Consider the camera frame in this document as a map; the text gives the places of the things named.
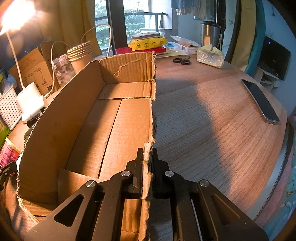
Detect pile of plastic packets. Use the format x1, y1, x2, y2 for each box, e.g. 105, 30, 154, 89
165, 36, 201, 54

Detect black handled scissors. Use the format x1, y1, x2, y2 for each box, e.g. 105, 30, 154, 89
173, 56, 191, 65

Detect red tin can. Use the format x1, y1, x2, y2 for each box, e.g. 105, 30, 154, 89
0, 138, 21, 168

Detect white desk lamp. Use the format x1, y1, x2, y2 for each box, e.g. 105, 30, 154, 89
1, 1, 45, 123

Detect small brown cardboard box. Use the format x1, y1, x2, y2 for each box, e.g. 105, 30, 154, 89
9, 48, 53, 96

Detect yellow tissue pack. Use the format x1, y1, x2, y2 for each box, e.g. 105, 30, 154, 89
197, 45, 224, 69

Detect grey flat case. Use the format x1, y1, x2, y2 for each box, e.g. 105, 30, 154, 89
132, 32, 160, 40

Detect red book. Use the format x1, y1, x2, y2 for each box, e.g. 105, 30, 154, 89
115, 47, 167, 55

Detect black monitor screen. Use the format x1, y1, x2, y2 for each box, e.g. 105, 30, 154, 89
258, 36, 291, 80

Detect stack of paper cups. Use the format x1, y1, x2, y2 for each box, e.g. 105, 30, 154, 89
66, 41, 93, 73

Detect yellow toy bus case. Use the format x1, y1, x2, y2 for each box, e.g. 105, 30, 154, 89
128, 36, 167, 51

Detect yellow curtain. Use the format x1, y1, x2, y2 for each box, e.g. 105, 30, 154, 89
34, 1, 102, 57

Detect white perforated plastic basket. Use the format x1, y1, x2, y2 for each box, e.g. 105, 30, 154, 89
0, 86, 22, 131

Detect white cable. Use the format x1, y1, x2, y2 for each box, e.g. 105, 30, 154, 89
50, 23, 113, 93

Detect black smartphone with silver edge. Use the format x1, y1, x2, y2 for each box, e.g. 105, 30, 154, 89
241, 79, 280, 125

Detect stainless steel kettle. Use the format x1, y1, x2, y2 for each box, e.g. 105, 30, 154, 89
201, 21, 222, 50

